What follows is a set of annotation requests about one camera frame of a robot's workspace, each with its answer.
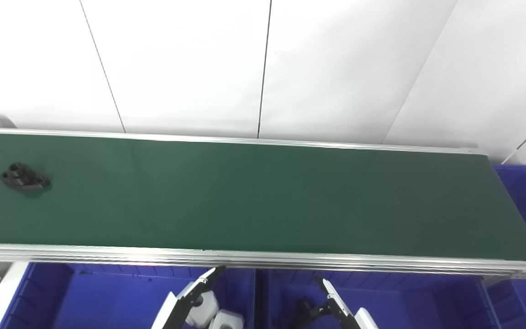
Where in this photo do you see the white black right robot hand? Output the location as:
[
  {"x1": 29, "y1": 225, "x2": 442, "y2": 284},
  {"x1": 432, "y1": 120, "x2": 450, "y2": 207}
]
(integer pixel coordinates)
[{"x1": 300, "y1": 276, "x2": 378, "y2": 329}]

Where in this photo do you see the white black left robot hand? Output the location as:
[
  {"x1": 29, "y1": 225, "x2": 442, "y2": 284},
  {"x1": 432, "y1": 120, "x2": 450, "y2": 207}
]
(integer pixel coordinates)
[{"x1": 152, "y1": 266, "x2": 227, "y2": 329}]

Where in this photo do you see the white cylindrical plastic part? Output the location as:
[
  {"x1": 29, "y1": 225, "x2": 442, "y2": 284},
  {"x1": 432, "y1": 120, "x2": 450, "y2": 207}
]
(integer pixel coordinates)
[
  {"x1": 188, "y1": 292, "x2": 220, "y2": 327},
  {"x1": 210, "y1": 310, "x2": 245, "y2": 329}
]

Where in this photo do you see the green conveyor belt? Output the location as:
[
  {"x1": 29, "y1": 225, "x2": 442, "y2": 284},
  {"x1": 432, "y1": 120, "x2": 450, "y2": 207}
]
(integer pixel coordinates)
[
  {"x1": 0, "y1": 129, "x2": 526, "y2": 280},
  {"x1": 0, "y1": 133, "x2": 526, "y2": 262}
]

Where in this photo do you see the thin white black rod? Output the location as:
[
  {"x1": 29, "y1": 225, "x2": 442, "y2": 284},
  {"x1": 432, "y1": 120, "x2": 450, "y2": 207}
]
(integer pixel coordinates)
[{"x1": 501, "y1": 139, "x2": 526, "y2": 164}]

